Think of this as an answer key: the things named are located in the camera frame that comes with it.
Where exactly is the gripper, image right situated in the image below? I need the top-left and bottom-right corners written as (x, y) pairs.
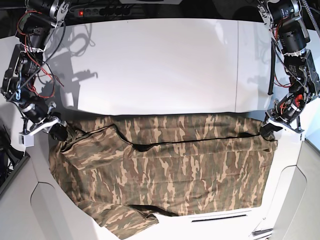
top-left (259, 99), bottom-right (304, 140)

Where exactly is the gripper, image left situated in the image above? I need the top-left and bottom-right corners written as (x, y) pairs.
top-left (23, 101), bottom-right (68, 142)

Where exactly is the camouflage T-shirt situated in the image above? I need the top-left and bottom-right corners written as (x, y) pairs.
top-left (49, 113), bottom-right (278, 239)

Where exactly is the robot arm, image left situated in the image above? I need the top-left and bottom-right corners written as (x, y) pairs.
top-left (0, 0), bottom-right (71, 143)

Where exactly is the robot arm, image right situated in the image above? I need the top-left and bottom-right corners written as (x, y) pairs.
top-left (257, 0), bottom-right (320, 138)

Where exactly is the black equipment at left edge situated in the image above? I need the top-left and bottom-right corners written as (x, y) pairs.
top-left (0, 125), bottom-right (25, 178)

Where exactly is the white wrist camera, image left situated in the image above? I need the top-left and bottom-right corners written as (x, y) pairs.
top-left (18, 134), bottom-right (35, 148)

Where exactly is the metal bracket bottom right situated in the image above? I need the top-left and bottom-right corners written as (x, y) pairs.
top-left (250, 217), bottom-right (273, 238)

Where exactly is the black power strip red switch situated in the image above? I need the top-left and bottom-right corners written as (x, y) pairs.
top-left (71, 7), bottom-right (131, 18)

